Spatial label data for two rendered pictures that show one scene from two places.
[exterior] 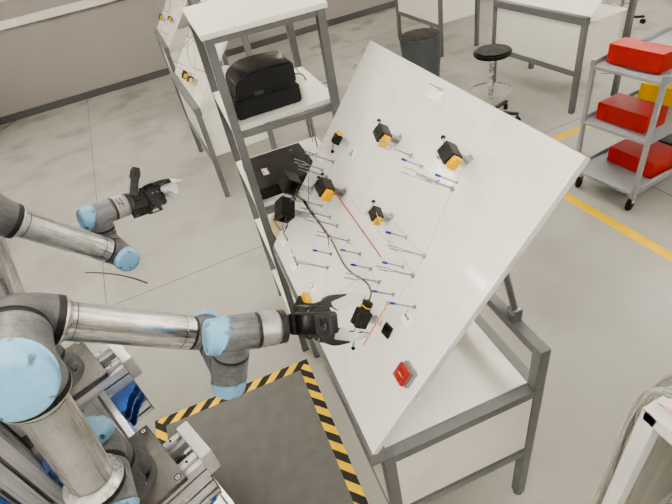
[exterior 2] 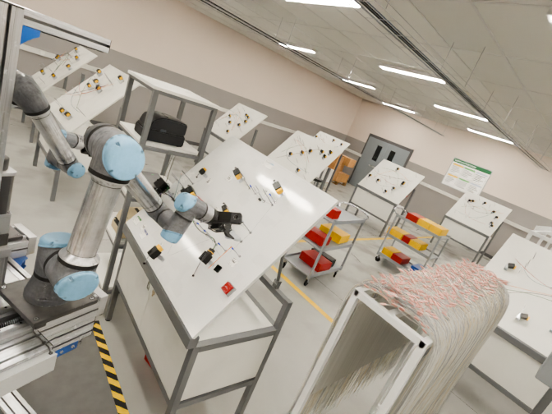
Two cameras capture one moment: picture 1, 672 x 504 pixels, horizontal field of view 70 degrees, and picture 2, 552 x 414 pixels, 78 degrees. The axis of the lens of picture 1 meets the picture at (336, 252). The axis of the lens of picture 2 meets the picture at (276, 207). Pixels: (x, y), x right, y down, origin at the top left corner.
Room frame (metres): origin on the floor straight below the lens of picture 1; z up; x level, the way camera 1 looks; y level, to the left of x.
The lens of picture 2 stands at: (-0.51, 0.60, 2.05)
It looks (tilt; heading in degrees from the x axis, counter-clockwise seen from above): 16 degrees down; 329
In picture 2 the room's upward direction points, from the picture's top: 22 degrees clockwise
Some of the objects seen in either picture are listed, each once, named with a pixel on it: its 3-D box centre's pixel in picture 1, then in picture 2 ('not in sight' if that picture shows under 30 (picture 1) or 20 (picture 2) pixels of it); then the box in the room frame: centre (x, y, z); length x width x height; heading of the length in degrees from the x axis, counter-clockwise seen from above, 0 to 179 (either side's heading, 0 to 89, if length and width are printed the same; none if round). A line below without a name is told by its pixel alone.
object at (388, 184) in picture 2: not in sight; (382, 196); (5.55, -5.77, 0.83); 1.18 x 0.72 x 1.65; 17
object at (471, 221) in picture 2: not in sight; (469, 226); (4.79, -8.41, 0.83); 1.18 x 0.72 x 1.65; 17
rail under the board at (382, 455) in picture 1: (317, 330); (154, 273); (1.32, 0.14, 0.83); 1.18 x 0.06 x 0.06; 13
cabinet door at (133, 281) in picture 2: not in sight; (135, 278); (1.59, 0.18, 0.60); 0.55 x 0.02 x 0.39; 13
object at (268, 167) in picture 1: (279, 170); (144, 181); (2.20, 0.20, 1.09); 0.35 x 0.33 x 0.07; 13
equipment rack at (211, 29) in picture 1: (294, 189); (144, 198); (2.27, 0.15, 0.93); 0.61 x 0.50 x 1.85; 13
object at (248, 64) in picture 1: (258, 83); (161, 127); (2.16, 0.18, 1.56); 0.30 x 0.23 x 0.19; 105
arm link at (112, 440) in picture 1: (95, 449); (58, 253); (0.65, 0.63, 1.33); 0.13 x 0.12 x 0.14; 24
